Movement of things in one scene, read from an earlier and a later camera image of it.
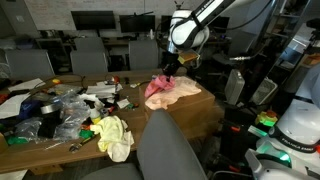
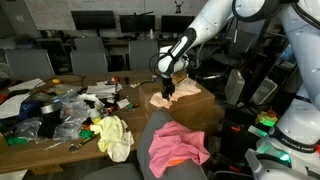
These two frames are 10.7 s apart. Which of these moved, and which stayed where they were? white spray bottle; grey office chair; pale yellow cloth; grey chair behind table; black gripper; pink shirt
Moved: pink shirt; black gripper
Stayed: grey office chair; grey chair behind table; white spray bottle; pale yellow cloth
